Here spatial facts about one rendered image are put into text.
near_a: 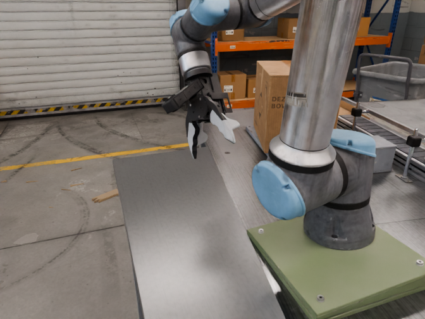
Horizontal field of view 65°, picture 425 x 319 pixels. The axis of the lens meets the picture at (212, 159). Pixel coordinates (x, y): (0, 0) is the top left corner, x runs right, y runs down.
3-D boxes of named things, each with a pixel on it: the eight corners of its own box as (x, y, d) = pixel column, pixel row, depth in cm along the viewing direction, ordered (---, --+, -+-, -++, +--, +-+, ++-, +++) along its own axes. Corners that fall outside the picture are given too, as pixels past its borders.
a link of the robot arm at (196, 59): (190, 49, 78) (171, 64, 84) (195, 67, 78) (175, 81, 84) (214, 51, 83) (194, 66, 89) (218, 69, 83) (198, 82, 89)
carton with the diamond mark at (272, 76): (332, 153, 117) (345, 75, 106) (264, 153, 117) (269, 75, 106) (308, 125, 145) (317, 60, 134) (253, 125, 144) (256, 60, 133)
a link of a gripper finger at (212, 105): (229, 114, 75) (207, 93, 80) (224, 114, 74) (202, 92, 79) (222, 131, 78) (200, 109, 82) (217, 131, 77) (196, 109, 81)
